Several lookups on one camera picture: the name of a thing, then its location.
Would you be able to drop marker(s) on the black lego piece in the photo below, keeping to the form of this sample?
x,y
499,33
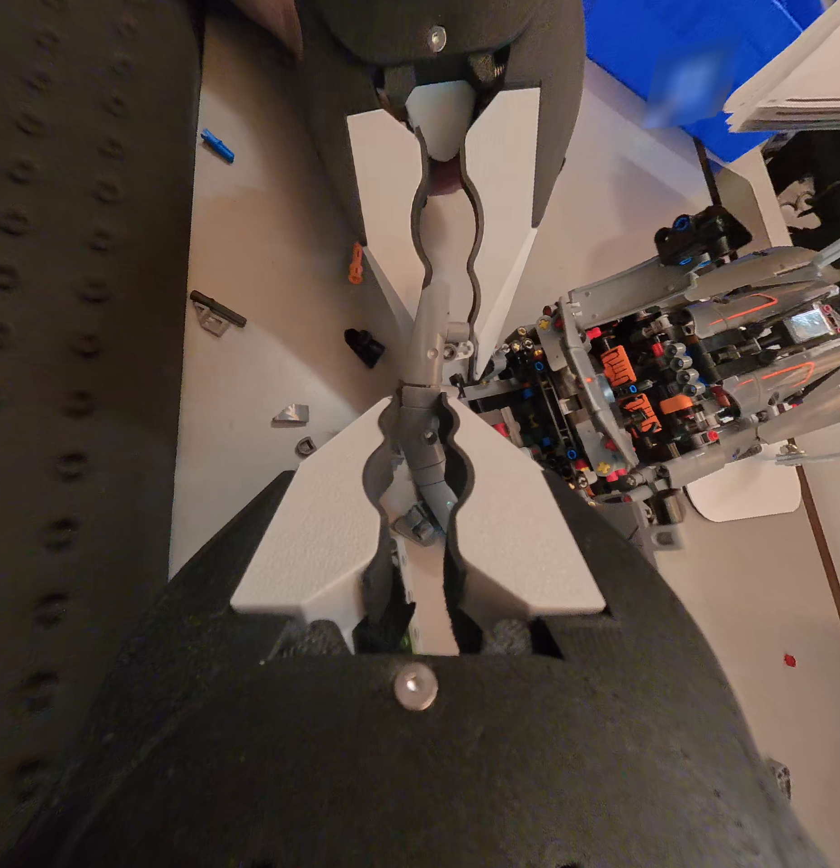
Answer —
x,y
298,447

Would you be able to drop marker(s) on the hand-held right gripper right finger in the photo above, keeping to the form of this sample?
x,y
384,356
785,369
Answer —
x,y
521,542

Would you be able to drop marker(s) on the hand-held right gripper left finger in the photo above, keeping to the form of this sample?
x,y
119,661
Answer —
x,y
311,542

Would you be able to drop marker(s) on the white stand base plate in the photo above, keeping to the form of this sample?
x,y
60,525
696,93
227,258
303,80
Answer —
x,y
745,498

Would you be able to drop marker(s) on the person's left forearm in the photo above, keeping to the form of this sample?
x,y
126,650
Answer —
x,y
270,20

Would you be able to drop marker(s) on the grey lego car model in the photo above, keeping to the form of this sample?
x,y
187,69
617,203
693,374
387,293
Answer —
x,y
623,298

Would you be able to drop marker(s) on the black lego connector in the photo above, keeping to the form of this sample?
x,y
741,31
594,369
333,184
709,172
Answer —
x,y
216,313

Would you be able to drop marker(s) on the blue lego pin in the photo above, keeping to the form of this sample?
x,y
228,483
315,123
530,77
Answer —
x,y
218,146

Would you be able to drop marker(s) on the metal stand bracket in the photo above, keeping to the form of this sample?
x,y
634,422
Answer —
x,y
816,456

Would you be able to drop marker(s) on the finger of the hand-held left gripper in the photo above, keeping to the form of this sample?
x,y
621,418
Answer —
x,y
504,169
379,190

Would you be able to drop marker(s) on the orange lego pin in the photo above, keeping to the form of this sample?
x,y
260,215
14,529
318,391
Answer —
x,y
355,263

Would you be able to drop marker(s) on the grey curved lego fender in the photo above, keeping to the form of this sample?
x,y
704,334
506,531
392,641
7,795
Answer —
x,y
426,325

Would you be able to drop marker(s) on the dark grey lego connector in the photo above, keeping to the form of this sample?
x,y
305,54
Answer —
x,y
782,778

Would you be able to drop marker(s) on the blue plastic bin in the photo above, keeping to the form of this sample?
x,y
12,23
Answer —
x,y
684,61

